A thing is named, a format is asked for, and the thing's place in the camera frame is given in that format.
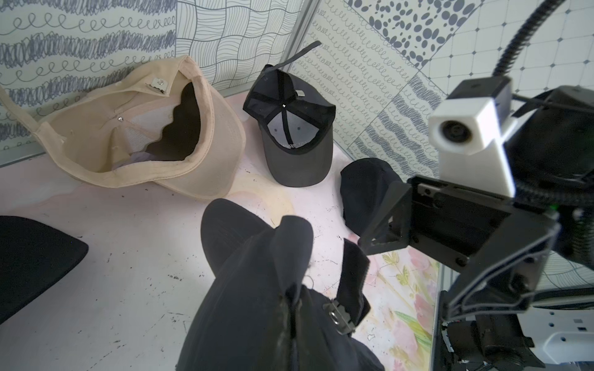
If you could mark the dark grey baseball cap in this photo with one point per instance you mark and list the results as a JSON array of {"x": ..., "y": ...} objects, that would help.
[{"x": 296, "y": 124}]

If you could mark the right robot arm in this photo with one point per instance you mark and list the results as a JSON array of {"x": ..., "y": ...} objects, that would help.
[{"x": 551, "y": 159}]

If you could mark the black cap with white logo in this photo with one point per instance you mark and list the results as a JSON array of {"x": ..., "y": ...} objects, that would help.
[{"x": 34, "y": 257}]

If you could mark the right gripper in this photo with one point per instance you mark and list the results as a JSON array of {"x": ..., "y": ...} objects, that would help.
[{"x": 498, "y": 247}]

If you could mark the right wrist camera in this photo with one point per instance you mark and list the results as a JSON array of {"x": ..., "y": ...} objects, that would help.
[{"x": 469, "y": 130}]

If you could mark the beige baseball cap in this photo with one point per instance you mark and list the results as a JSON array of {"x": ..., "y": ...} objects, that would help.
[{"x": 163, "y": 123}]

